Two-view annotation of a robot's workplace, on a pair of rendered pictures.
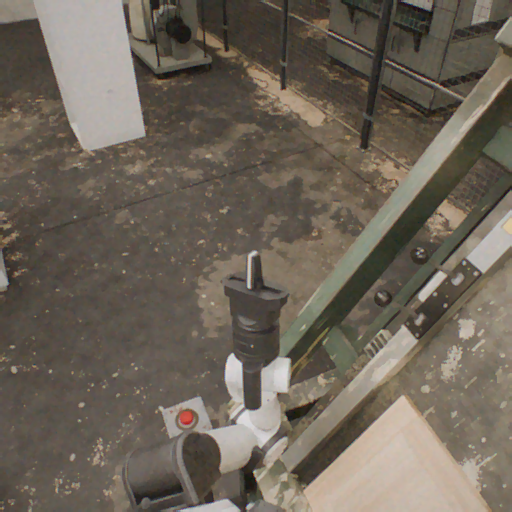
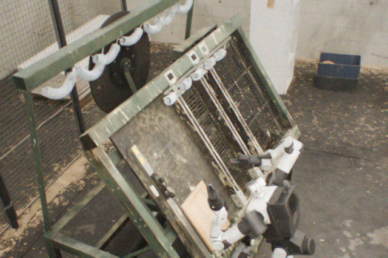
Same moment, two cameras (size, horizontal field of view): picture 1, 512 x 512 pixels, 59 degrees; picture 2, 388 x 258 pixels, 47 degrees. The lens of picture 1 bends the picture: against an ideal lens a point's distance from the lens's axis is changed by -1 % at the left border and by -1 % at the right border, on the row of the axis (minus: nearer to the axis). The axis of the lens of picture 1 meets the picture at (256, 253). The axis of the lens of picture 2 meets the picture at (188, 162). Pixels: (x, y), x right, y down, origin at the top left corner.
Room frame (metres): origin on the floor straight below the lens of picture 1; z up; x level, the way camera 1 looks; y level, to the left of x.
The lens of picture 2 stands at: (1.85, 1.54, 3.28)
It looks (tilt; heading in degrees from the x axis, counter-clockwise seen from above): 36 degrees down; 233
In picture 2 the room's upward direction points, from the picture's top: 3 degrees counter-clockwise
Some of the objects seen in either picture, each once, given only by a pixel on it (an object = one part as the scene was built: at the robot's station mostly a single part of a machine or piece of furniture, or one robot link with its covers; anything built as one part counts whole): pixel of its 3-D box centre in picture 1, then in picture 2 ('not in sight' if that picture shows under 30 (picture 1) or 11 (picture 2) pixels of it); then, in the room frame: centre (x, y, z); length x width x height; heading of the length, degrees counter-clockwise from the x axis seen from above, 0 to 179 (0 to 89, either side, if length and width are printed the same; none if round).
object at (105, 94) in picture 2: not in sight; (124, 65); (0.25, -1.34, 1.85); 0.80 x 0.06 x 0.80; 23
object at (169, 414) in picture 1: (190, 433); not in sight; (0.61, 0.20, 0.84); 0.12 x 0.12 x 0.18; 23
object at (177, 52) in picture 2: not in sight; (199, 80); (-0.61, -1.49, 1.38); 0.70 x 0.15 x 0.85; 23
